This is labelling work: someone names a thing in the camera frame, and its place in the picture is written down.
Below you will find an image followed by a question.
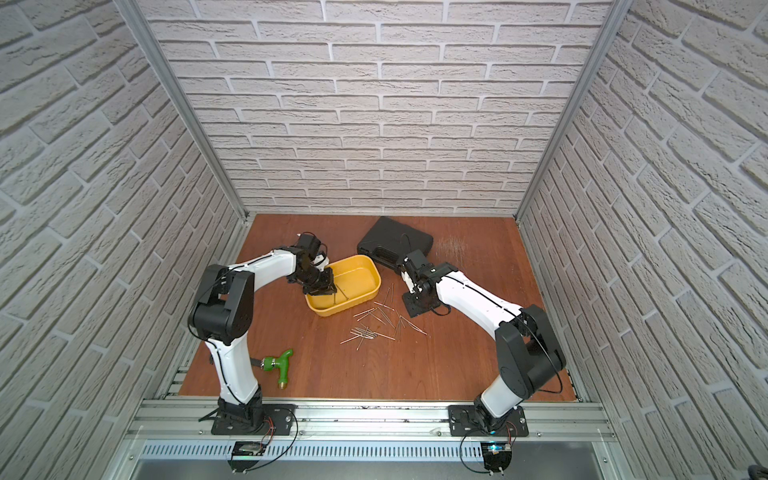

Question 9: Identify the yellow plastic storage box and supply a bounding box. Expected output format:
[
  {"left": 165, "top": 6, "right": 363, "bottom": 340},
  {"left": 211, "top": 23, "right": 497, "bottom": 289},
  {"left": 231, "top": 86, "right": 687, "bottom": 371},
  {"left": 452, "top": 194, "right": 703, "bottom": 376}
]
[{"left": 305, "top": 255, "right": 381, "bottom": 317}]

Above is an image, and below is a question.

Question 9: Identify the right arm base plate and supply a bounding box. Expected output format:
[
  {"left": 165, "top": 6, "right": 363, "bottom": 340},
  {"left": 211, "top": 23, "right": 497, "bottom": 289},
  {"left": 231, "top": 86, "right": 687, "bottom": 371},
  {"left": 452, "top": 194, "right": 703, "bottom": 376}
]
[{"left": 447, "top": 404, "right": 529, "bottom": 437}]

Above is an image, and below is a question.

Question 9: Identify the black plastic tool case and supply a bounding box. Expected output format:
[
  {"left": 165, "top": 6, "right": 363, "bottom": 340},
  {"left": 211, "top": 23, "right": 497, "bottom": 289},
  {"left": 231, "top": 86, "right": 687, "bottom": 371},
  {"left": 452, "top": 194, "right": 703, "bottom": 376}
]
[{"left": 357, "top": 216, "right": 434, "bottom": 271}]

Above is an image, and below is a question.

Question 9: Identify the right aluminium corner post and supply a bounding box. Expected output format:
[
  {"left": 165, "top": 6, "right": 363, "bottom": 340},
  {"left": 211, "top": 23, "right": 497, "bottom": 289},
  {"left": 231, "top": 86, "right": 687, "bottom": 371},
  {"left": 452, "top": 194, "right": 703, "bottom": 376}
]
[{"left": 514, "top": 0, "right": 633, "bottom": 223}]

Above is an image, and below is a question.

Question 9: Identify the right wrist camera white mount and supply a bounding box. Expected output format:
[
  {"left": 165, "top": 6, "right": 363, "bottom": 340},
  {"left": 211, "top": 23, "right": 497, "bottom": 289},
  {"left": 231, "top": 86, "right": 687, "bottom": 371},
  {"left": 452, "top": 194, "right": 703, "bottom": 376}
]
[{"left": 400, "top": 271, "right": 415, "bottom": 294}]

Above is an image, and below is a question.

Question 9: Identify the steel nail bundle nail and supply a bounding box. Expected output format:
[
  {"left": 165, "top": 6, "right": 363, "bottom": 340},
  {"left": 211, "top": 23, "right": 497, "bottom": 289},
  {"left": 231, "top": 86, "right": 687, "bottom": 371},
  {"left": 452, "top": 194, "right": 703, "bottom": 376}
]
[{"left": 350, "top": 327, "right": 378, "bottom": 339}]

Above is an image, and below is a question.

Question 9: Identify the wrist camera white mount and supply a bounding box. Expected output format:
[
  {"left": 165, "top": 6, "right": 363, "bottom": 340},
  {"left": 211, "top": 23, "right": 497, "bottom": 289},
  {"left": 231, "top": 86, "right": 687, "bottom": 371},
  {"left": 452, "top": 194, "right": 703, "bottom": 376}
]
[
  {"left": 400, "top": 271, "right": 415, "bottom": 294},
  {"left": 312, "top": 253, "right": 330, "bottom": 271}
]

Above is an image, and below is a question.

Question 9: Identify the aluminium front rail frame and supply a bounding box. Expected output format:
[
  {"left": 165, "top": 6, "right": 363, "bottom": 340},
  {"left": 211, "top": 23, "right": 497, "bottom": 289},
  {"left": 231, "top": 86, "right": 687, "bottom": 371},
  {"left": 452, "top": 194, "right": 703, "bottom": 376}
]
[{"left": 105, "top": 397, "right": 630, "bottom": 479}]

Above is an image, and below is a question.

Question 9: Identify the controller board with cable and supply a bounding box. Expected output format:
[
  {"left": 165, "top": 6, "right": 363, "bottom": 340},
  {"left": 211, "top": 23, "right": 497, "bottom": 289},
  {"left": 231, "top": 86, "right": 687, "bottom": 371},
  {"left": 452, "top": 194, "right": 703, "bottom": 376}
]
[
  {"left": 480, "top": 442, "right": 513, "bottom": 476},
  {"left": 228, "top": 441, "right": 268, "bottom": 473}
]

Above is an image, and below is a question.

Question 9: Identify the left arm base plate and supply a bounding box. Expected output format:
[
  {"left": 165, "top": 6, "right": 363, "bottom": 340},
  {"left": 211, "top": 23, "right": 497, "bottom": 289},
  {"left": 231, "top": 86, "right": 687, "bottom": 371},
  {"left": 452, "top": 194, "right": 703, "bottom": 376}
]
[{"left": 211, "top": 403, "right": 297, "bottom": 436}]

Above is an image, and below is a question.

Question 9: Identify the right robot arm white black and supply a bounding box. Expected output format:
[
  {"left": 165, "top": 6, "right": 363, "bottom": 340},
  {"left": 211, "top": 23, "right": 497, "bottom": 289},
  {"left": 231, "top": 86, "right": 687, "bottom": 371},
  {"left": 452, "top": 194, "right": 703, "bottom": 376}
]
[{"left": 396, "top": 250, "right": 566, "bottom": 431}]

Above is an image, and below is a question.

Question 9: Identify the right controller board with cable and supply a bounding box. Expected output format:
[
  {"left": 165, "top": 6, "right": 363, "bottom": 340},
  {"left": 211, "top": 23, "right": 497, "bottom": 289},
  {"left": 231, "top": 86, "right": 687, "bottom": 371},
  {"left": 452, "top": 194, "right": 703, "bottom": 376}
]
[{"left": 480, "top": 442, "right": 513, "bottom": 476}]

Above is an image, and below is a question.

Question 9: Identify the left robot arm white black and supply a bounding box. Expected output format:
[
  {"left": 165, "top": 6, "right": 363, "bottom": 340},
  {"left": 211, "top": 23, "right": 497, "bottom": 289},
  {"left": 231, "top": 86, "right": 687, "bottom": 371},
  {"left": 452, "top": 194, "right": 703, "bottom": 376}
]
[{"left": 188, "top": 232, "right": 337, "bottom": 428}]

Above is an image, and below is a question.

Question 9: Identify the steel nail long lower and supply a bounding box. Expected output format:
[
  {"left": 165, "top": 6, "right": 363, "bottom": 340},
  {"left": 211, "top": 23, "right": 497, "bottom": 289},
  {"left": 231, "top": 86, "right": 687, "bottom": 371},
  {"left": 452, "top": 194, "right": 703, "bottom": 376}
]
[{"left": 339, "top": 335, "right": 363, "bottom": 345}]

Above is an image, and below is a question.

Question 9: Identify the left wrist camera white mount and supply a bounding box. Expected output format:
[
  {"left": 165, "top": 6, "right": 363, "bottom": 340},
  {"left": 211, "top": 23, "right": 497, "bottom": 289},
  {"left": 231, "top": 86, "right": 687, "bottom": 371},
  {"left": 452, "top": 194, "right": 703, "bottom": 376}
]
[{"left": 312, "top": 253, "right": 330, "bottom": 271}]

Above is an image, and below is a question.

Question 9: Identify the left aluminium corner post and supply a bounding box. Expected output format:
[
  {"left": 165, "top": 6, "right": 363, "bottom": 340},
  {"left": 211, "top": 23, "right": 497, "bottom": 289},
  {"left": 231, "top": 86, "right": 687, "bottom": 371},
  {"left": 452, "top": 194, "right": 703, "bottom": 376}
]
[{"left": 115, "top": 0, "right": 249, "bottom": 222}]

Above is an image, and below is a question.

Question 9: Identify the aluminium corner post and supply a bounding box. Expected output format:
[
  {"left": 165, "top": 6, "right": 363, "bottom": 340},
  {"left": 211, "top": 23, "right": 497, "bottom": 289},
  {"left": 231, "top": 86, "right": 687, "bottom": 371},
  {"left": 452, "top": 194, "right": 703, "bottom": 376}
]
[
  {"left": 514, "top": 0, "right": 633, "bottom": 223},
  {"left": 115, "top": 0, "right": 249, "bottom": 222}
]

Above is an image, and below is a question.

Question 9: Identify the left controller board with cable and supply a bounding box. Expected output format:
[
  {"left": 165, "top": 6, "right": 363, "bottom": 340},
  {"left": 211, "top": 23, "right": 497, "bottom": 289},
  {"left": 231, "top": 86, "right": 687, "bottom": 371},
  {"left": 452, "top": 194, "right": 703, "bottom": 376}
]
[{"left": 228, "top": 441, "right": 268, "bottom": 473}]

